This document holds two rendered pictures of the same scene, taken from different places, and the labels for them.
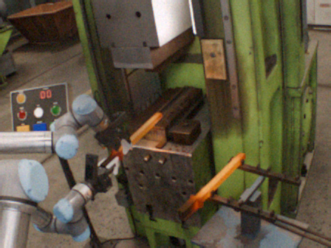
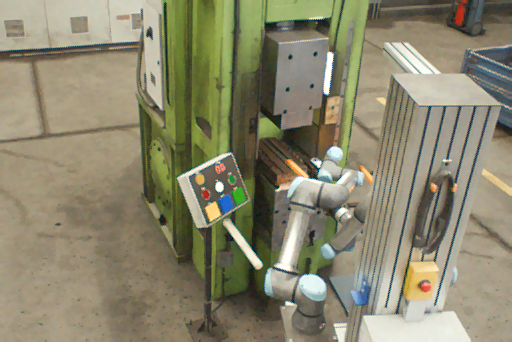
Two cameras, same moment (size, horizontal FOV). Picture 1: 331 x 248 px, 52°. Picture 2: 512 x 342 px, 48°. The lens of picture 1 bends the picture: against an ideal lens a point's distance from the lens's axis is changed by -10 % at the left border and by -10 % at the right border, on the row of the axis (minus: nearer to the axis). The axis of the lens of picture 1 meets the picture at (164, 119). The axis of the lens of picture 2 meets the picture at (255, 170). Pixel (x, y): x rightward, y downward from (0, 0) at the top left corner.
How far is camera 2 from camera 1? 2.85 m
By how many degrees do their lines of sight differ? 52
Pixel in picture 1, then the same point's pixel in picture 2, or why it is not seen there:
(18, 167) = not seen: hidden behind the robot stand
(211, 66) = (330, 115)
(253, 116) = (345, 143)
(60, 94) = (231, 164)
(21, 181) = not seen: hidden behind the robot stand
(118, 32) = (292, 101)
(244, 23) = (353, 82)
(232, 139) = not seen: hidden behind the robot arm
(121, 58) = (289, 121)
